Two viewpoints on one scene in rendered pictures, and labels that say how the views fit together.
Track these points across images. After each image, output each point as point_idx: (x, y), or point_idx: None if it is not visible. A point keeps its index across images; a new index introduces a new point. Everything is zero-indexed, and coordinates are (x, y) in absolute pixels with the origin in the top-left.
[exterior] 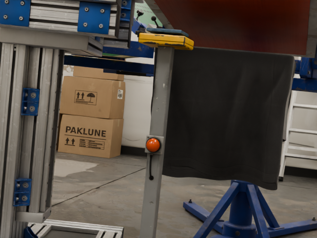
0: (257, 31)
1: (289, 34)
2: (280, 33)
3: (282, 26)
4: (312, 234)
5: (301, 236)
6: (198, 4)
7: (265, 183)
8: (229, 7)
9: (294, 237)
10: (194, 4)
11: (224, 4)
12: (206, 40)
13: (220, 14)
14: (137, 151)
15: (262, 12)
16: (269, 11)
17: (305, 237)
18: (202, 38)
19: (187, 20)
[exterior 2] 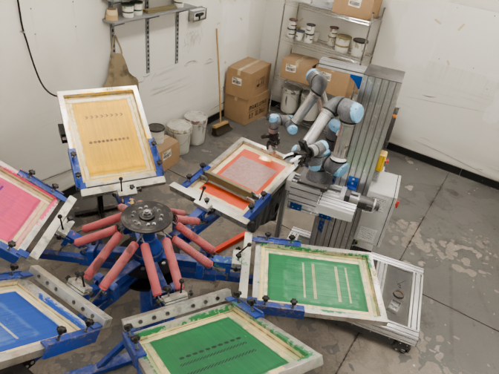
0: (232, 176)
1: (220, 171)
2: (223, 173)
3: (229, 166)
4: (56, 372)
5: (72, 369)
6: (271, 166)
7: None
8: (259, 162)
9: (84, 366)
10: (272, 167)
11: (263, 161)
12: (242, 202)
13: (258, 170)
14: None
15: (246, 159)
16: (246, 157)
17: (70, 366)
18: (245, 201)
19: (266, 182)
